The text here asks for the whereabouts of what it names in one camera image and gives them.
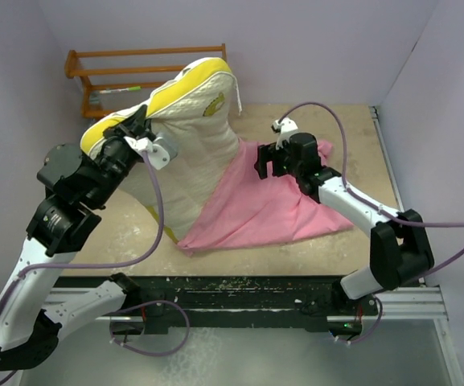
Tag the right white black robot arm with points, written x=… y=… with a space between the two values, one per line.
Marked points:
x=399 y=249

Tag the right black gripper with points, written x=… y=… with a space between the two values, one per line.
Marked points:
x=268 y=153

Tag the orange wooden rack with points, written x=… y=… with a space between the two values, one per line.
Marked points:
x=148 y=68

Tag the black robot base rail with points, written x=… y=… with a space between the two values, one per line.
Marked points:
x=311 y=303

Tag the pink pillowcase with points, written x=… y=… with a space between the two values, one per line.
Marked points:
x=245 y=211

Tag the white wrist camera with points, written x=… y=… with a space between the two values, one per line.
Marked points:
x=284 y=128
x=159 y=152

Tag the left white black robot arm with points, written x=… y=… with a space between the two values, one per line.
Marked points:
x=76 y=187

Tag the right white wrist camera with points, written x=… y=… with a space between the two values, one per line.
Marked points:
x=284 y=128

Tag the green marker pen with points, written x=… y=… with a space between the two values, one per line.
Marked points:
x=120 y=90

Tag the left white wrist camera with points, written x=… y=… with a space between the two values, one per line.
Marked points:
x=159 y=152

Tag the yellow white pillow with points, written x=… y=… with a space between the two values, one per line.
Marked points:
x=192 y=111

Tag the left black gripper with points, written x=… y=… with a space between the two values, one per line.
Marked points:
x=136 y=123

